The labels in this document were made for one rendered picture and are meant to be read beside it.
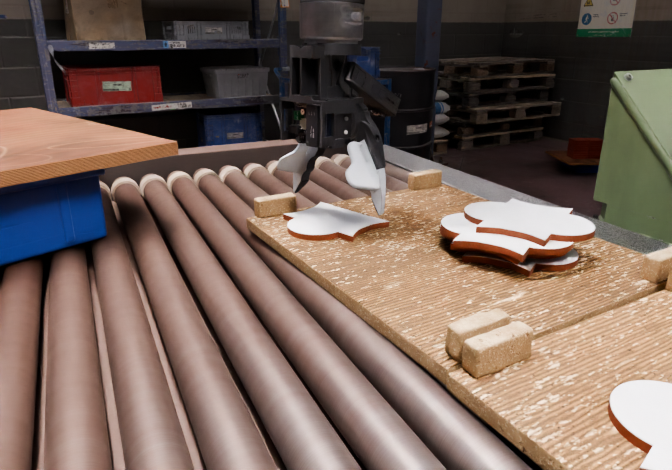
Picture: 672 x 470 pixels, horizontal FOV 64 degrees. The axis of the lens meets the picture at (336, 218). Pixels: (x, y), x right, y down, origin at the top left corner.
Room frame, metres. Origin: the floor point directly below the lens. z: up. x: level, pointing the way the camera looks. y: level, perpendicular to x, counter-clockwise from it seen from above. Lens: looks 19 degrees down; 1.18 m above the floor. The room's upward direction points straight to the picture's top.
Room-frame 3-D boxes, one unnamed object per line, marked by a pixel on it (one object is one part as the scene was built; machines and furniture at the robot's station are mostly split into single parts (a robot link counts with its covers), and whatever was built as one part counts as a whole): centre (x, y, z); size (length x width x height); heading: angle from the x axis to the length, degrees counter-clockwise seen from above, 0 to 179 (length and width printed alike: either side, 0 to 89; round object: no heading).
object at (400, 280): (0.62, -0.13, 0.93); 0.41 x 0.35 x 0.02; 31
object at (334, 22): (0.67, 0.00, 1.19); 0.08 x 0.08 x 0.05
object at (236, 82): (4.73, 0.86, 0.76); 0.50 x 0.36 x 0.24; 125
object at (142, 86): (4.28, 1.73, 0.78); 0.66 x 0.45 x 0.28; 119
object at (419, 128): (4.46, -0.50, 0.44); 0.59 x 0.59 x 0.88
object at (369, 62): (3.95, -0.01, 0.96); 0.50 x 0.38 x 0.21; 44
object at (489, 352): (0.36, -0.12, 0.95); 0.06 x 0.02 x 0.03; 120
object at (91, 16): (4.31, 1.74, 1.26); 0.49 x 0.38 x 0.34; 125
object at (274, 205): (0.72, 0.08, 0.95); 0.06 x 0.02 x 0.03; 121
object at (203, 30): (4.62, 1.05, 1.16); 0.60 x 0.40 x 0.15; 122
